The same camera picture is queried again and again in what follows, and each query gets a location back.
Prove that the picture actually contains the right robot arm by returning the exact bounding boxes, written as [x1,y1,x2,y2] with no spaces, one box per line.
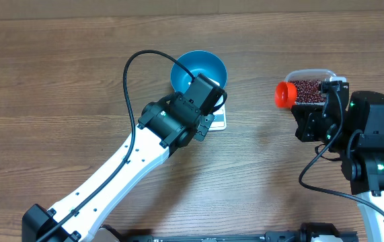
[291,91,384,241]

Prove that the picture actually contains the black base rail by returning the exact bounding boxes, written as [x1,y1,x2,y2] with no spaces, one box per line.
[90,221,359,242]

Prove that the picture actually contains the red scoop with blue handle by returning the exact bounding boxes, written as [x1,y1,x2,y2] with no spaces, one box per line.
[274,81,297,109]

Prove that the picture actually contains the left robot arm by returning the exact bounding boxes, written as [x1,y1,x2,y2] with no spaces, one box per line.
[22,92,219,241]

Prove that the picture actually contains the right black cable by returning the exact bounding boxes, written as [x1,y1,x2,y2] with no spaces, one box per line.
[298,90,384,242]

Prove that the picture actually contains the clear plastic container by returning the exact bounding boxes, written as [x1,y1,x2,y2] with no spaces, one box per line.
[284,69,347,106]

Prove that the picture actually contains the left black cable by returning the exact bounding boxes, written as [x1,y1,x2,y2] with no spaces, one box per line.
[36,50,228,242]

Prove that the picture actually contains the red beans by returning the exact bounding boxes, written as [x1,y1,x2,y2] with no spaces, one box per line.
[290,79,325,104]

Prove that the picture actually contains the white digital kitchen scale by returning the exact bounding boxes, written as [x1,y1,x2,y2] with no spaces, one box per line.
[209,105,227,132]

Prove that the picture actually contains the black cable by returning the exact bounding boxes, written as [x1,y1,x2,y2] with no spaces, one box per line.
[36,50,228,242]
[298,90,384,242]

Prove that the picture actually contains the blue metal bowl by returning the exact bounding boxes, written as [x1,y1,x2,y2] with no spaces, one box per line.
[170,50,227,93]

